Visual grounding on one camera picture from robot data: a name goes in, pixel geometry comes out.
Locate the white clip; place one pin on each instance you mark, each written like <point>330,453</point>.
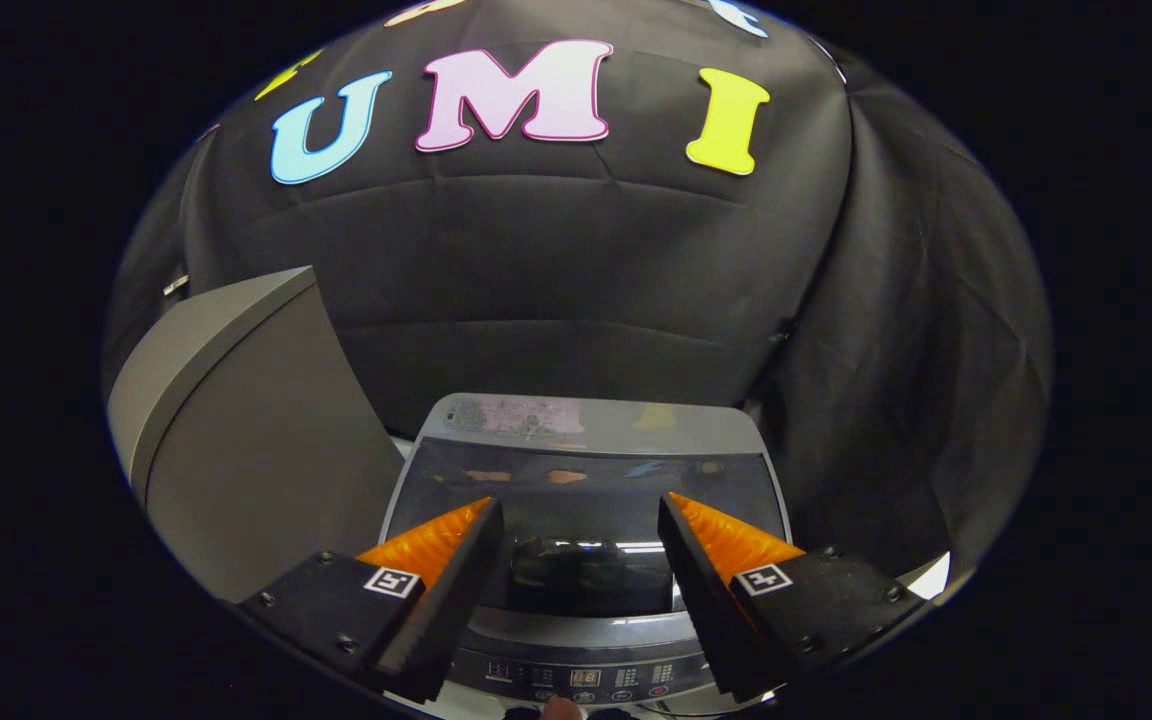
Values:
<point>175,285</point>

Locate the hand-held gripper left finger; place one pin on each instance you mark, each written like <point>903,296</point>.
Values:
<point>451,600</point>

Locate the black backdrop cloth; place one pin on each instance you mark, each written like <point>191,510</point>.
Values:
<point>576,260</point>

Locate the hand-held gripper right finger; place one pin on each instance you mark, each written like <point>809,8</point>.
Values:
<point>708,600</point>

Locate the grey washing machine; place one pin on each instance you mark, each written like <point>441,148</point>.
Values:
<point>596,440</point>

